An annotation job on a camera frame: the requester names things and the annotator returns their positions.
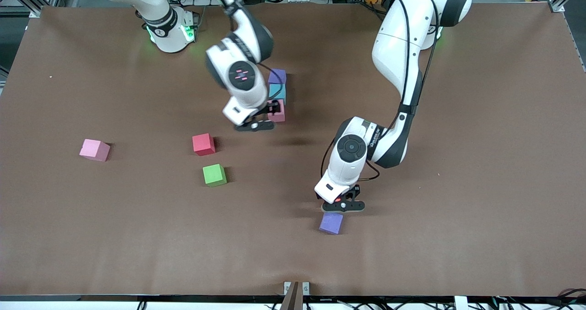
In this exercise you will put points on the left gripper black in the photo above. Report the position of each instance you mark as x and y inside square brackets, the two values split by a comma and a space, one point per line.
[355, 192]

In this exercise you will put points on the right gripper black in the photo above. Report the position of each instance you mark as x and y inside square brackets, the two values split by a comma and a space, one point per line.
[274, 106]

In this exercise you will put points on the pink foam cube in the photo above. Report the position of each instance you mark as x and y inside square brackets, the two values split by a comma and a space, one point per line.
[281, 116]
[94, 149]

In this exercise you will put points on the light blue foam cube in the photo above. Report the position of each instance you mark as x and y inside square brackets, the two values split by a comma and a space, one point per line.
[279, 91]

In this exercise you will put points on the orange foam cube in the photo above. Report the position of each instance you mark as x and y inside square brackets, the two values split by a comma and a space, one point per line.
[337, 200]

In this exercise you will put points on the purple foam cube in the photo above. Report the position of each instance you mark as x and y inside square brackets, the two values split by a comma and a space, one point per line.
[331, 223]
[279, 76]

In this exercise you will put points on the green foam cube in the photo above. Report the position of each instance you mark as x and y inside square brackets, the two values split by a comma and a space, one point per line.
[214, 174]

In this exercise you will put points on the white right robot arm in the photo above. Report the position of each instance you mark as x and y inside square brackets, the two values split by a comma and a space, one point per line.
[242, 85]

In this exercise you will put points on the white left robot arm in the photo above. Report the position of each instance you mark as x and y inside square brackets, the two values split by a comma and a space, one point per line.
[398, 40]

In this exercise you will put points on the red foam cube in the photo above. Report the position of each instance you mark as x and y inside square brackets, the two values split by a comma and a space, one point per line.
[203, 144]

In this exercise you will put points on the brown table cover sheet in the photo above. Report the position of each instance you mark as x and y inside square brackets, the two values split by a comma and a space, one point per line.
[137, 255]

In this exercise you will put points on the silver metal bracket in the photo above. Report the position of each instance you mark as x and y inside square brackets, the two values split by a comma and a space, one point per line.
[287, 286]

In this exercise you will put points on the white post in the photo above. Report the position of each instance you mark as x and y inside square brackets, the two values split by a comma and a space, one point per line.
[458, 303]

